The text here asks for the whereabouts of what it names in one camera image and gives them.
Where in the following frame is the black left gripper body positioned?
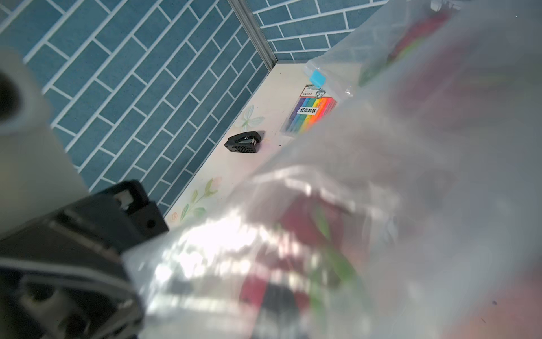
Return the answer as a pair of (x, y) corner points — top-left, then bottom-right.
(1, 180), (168, 338)

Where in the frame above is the pink dragon fruit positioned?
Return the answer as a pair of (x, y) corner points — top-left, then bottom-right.
(239, 196), (370, 326)

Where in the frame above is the clear zip-top bag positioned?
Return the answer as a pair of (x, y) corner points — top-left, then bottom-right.
(124, 1), (541, 338)

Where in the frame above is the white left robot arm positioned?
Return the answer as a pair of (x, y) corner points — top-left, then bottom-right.
(1, 49), (168, 338)

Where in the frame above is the back zip bag with dragonfruit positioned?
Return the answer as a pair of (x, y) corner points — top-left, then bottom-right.
(358, 9), (456, 87)

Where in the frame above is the black stapler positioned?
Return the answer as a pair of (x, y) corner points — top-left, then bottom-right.
(224, 131), (265, 154)

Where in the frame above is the left corner aluminium post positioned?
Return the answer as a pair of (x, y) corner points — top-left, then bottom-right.
(228, 0), (278, 71)

